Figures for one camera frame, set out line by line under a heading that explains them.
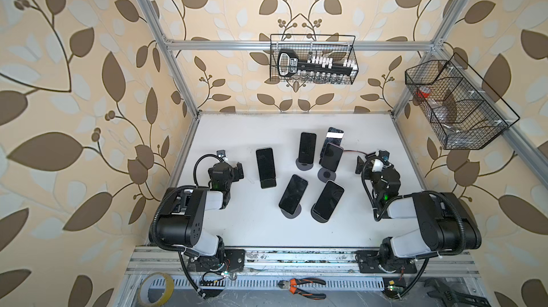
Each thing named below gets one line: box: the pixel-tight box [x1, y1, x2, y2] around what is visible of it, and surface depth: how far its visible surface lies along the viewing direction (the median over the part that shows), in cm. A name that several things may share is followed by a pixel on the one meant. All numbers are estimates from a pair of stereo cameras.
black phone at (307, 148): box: [298, 132, 317, 165], surface depth 95 cm
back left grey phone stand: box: [295, 157, 314, 171], surface depth 100 cm
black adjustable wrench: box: [423, 277, 492, 307], surface depth 69 cm
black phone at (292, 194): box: [278, 174, 309, 215], surface depth 82 cm
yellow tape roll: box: [137, 272, 175, 307], surface depth 69 cm
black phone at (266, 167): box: [255, 147, 277, 189], surface depth 90 cm
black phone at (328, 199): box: [312, 179, 345, 220], surface depth 80 cm
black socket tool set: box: [277, 48, 359, 77], surface depth 84 cm
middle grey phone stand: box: [317, 167, 337, 184], surface depth 98 cm
